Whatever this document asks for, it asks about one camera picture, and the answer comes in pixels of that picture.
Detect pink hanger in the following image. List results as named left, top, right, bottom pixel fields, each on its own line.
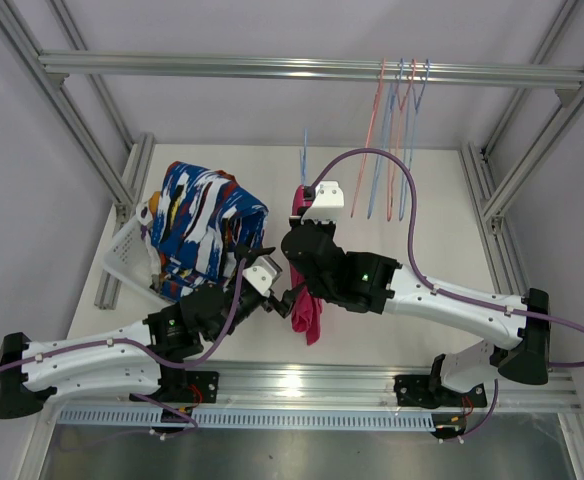
left=386, top=59, right=416, bottom=222
left=350, top=57, right=386, bottom=218

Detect blue white patterned trousers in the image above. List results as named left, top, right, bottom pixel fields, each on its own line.
left=151, top=162, right=269, bottom=301

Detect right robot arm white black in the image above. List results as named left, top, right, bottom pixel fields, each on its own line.
left=281, top=220, right=550, bottom=405

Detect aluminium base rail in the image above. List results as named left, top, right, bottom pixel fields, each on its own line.
left=44, top=359, right=581, bottom=413

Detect aluminium frame post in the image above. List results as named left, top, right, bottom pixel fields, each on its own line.
left=459, top=1, right=584, bottom=296
left=0, top=0, right=156, bottom=311

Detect pink trousers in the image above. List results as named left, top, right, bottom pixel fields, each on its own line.
left=290, top=185, right=323, bottom=346

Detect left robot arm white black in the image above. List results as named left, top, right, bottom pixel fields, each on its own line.
left=0, top=247, right=298, bottom=420

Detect left aluminium frame post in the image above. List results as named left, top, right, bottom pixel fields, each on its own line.
left=0, top=0, right=156, bottom=311

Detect white plastic basket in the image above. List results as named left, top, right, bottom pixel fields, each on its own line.
left=102, top=217, right=169, bottom=307

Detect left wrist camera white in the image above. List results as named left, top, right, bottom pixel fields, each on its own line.
left=243, top=255, right=283, bottom=298

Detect orange patterned trousers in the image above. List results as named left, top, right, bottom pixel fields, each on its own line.
left=148, top=170, right=236, bottom=215

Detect right aluminium frame post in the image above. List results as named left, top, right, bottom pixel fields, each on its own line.
left=459, top=1, right=584, bottom=296

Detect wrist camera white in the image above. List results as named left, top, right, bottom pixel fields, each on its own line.
left=243, top=255, right=283, bottom=298
left=291, top=181, right=344, bottom=224

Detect purple grey patterned trousers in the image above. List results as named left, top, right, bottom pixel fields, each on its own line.
left=135, top=202, right=160, bottom=264

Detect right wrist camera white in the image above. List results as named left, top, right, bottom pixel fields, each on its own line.
left=291, top=181, right=344, bottom=224

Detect slotted cable duct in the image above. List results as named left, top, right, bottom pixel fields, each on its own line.
left=58, top=406, right=435, bottom=432

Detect blue hanger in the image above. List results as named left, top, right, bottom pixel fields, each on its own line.
left=367, top=58, right=405, bottom=219
left=398, top=59, right=431, bottom=221

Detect aluminium hanging rail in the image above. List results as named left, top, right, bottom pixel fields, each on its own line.
left=38, top=50, right=584, bottom=91

